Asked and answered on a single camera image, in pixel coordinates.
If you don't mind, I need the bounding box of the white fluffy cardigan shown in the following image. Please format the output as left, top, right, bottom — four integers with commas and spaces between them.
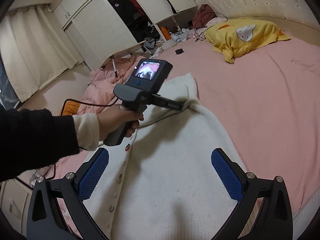
84, 74, 242, 239

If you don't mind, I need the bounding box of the black sleeved left forearm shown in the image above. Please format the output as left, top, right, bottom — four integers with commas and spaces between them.
1, 108, 100, 181

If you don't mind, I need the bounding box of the folding lap desk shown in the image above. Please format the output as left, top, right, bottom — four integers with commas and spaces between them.
100, 40, 146, 77

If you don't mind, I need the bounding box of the person left hand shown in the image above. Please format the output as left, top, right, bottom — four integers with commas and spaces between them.
97, 104, 144, 141

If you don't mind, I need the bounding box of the pink crumpled duvet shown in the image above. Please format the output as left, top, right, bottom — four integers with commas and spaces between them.
77, 55, 144, 115

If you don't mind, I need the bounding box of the small black box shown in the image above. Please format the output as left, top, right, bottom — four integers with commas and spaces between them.
175, 48, 184, 55

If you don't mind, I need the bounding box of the orange bottle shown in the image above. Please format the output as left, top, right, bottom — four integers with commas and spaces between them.
160, 26, 171, 41

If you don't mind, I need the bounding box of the orange pumpkin plush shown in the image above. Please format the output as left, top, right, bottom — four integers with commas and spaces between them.
60, 101, 80, 116

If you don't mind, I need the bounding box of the white louvered wardrobe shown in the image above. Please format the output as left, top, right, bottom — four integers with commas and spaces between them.
51, 0, 196, 70

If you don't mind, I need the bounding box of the maroon bag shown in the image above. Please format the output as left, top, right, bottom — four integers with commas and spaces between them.
193, 4, 216, 29

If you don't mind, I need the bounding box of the yellow cartoon pillow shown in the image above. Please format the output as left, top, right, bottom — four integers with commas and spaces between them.
204, 18, 291, 64

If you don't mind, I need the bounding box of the cream curtain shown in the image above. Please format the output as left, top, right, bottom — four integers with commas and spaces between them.
1, 5, 83, 102

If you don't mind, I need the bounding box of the pink bed sheet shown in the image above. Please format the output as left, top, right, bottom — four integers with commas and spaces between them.
17, 36, 320, 240

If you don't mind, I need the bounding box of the cream tufted headboard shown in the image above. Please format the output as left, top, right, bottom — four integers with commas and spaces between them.
196, 0, 317, 25

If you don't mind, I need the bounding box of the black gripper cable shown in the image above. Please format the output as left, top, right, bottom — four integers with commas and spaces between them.
15, 97, 121, 188

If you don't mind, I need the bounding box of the black charging cable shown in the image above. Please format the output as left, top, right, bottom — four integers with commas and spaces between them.
192, 11, 229, 42

